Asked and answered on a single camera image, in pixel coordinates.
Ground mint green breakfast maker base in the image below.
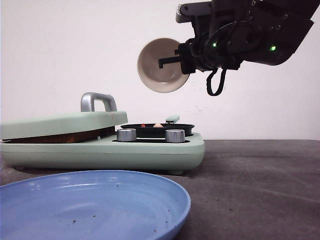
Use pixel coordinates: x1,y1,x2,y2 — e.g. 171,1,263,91
0,133,205,174

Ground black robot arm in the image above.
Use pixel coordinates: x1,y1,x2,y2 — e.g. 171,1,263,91
158,0,320,74

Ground silver control knob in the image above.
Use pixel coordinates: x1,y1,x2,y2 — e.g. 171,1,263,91
165,129,185,143
116,128,137,142

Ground black round frying pan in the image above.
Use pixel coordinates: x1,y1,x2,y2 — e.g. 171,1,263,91
121,114,195,138

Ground blue round plate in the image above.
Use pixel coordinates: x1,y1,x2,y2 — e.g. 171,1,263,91
0,170,191,240

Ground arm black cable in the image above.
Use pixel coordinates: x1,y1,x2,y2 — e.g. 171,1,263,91
203,21,241,97

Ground right silver control knob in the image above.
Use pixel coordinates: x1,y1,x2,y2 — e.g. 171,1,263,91
165,129,185,143

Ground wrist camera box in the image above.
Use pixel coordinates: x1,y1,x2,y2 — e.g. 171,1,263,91
175,1,212,23

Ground beige ribbed ceramic bowl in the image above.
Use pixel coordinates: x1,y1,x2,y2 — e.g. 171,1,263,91
137,38,189,93

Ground breakfast maker hinged lid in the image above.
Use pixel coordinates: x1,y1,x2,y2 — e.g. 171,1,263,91
0,92,128,141

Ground left silver control knob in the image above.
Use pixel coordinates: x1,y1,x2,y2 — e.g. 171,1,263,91
116,128,137,142

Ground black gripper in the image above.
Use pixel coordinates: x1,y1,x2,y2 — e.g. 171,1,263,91
158,32,242,75

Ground white bread slice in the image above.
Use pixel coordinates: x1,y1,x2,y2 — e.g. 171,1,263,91
2,126,115,144

